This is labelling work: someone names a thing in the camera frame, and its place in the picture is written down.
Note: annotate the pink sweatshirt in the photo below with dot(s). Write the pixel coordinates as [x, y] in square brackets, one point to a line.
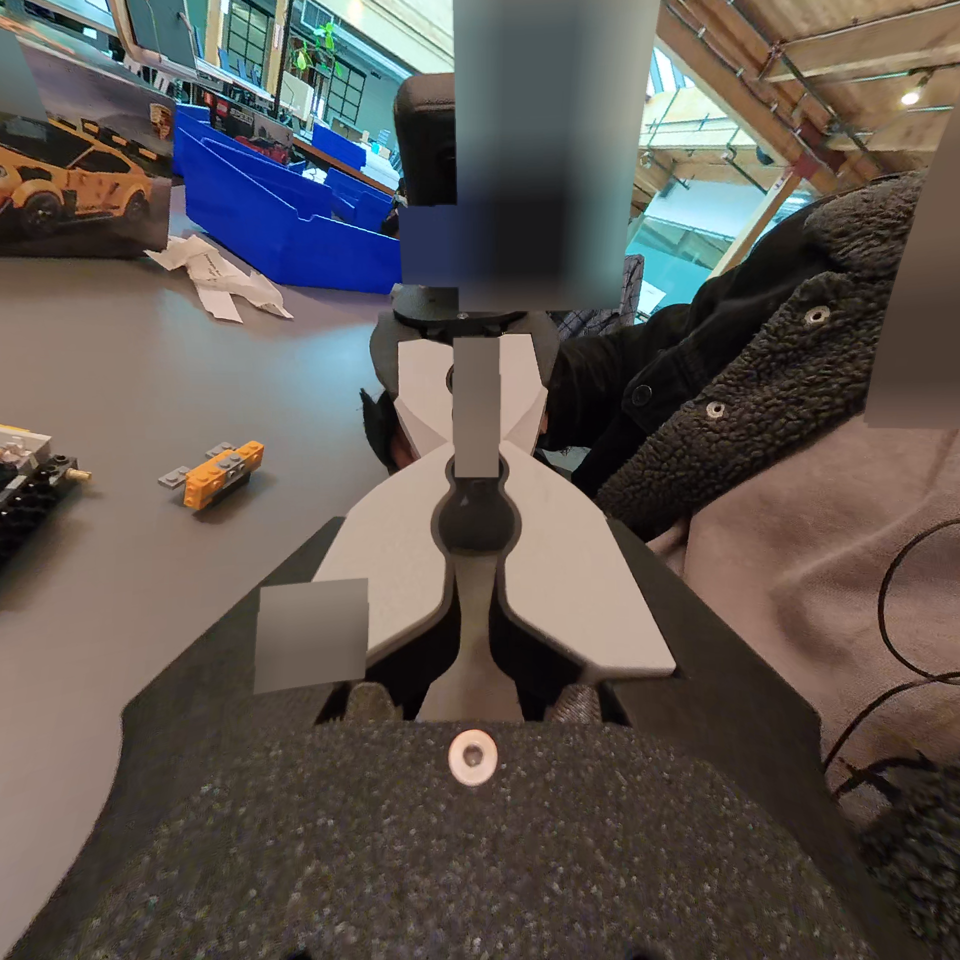
[787, 562]

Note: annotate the potted plant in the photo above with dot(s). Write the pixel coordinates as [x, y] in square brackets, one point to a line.
[322, 37]

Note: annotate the yellow car toy box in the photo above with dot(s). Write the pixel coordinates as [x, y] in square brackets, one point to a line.
[82, 172]

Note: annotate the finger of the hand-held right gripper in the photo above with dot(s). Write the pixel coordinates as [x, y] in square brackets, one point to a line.
[521, 382]
[424, 390]

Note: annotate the blue plastic bin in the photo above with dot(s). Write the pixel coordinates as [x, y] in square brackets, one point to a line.
[337, 146]
[300, 247]
[364, 202]
[196, 142]

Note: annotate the dark toy box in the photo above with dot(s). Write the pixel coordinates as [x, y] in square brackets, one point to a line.
[240, 120]

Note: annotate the plaid shirt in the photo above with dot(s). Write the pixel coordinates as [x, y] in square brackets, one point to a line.
[600, 300]

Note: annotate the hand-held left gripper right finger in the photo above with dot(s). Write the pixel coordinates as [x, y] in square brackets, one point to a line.
[577, 570]

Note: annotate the grey desk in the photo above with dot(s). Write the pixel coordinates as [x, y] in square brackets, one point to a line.
[150, 375]

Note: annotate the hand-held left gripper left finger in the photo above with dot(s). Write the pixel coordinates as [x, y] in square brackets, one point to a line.
[390, 540]

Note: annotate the black brick car chassis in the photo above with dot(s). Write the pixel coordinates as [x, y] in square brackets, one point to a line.
[30, 495]

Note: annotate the orange grey brick assembly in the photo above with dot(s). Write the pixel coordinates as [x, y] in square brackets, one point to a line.
[214, 480]

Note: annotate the grey divider panel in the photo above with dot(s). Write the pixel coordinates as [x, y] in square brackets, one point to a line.
[161, 30]

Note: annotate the crumpled white paper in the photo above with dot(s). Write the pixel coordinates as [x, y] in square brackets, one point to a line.
[217, 277]

